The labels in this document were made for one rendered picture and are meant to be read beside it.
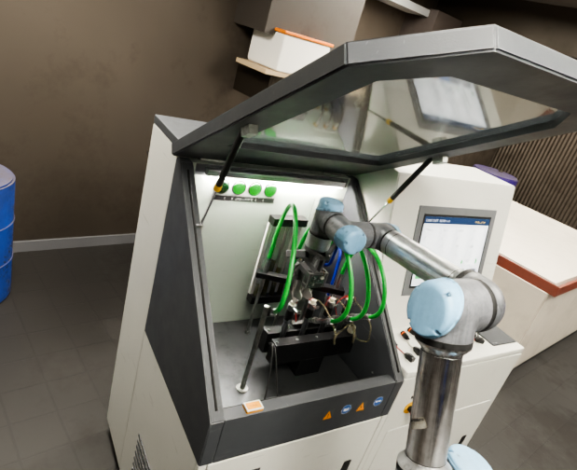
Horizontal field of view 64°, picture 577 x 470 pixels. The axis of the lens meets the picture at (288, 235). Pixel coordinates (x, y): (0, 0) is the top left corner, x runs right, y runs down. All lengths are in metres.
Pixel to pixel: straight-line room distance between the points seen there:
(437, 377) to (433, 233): 0.91
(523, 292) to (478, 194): 1.67
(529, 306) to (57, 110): 3.38
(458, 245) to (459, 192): 0.22
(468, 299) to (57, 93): 2.90
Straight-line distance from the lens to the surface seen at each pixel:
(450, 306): 0.95
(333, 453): 1.73
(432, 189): 1.79
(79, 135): 3.51
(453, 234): 1.93
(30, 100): 3.37
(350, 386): 1.53
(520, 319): 3.62
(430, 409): 1.05
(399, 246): 1.26
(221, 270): 1.67
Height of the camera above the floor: 1.88
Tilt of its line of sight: 23 degrees down
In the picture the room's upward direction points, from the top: 17 degrees clockwise
